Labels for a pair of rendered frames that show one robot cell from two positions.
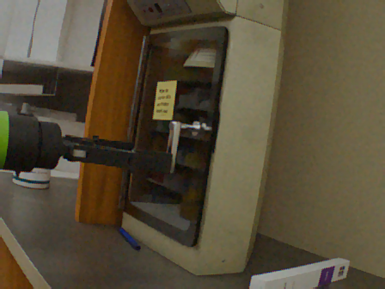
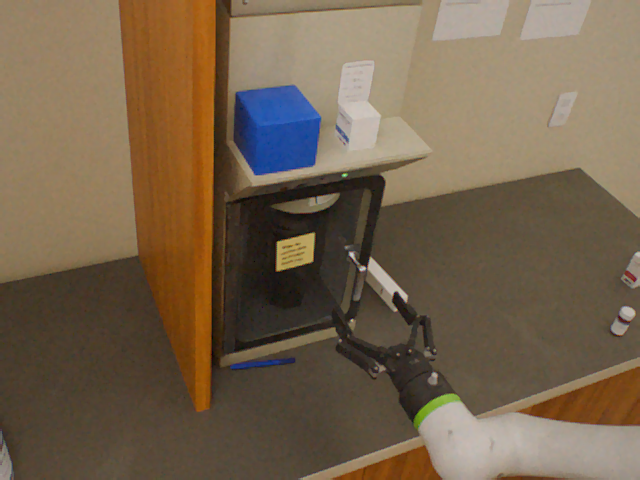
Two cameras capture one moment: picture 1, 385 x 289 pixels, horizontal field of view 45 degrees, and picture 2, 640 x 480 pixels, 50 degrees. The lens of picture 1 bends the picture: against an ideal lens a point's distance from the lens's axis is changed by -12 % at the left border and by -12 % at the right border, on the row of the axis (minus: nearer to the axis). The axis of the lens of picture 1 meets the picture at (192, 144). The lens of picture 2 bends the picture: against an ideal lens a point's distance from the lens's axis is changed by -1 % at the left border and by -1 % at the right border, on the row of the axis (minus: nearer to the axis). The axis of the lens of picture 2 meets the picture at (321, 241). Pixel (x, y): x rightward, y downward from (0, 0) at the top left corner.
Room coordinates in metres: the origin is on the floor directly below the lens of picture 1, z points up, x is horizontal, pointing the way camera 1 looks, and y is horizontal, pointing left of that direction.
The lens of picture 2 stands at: (0.93, 1.04, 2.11)
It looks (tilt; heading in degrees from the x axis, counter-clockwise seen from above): 40 degrees down; 273
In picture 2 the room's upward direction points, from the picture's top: 8 degrees clockwise
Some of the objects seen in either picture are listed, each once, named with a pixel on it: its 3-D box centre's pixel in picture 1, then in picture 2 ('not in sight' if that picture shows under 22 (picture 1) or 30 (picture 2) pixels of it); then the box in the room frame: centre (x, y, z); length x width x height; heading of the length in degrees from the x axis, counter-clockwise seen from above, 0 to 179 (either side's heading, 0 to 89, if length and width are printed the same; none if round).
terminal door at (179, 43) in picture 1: (167, 128); (301, 269); (1.01, 0.05, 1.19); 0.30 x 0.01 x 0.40; 33
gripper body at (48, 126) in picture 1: (59, 146); (406, 366); (0.78, 0.21, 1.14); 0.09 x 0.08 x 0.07; 123
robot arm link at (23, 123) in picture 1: (19, 139); (428, 396); (0.74, 0.27, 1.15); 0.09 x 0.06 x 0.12; 33
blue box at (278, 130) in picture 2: not in sight; (275, 129); (1.07, 0.15, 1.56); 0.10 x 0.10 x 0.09; 33
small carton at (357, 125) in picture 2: not in sight; (357, 125); (0.95, 0.07, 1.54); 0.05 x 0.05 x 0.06; 33
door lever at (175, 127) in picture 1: (180, 146); (355, 276); (0.90, 0.02, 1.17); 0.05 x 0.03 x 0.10; 123
